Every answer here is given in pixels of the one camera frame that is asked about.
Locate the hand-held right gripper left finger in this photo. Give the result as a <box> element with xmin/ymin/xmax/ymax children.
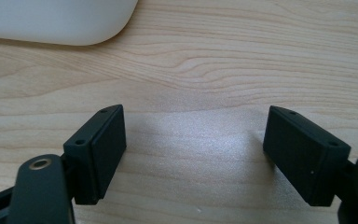
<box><xmin>62</xmin><ymin>104</ymin><xmax>128</xmax><ymax>206</ymax></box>

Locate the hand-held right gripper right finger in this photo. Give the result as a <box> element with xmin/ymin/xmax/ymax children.
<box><xmin>262</xmin><ymin>105</ymin><xmax>352</xmax><ymax>207</ymax></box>

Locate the white rounded tray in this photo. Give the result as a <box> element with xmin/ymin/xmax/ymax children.
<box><xmin>0</xmin><ymin>0</ymin><xmax>140</xmax><ymax>47</ymax></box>

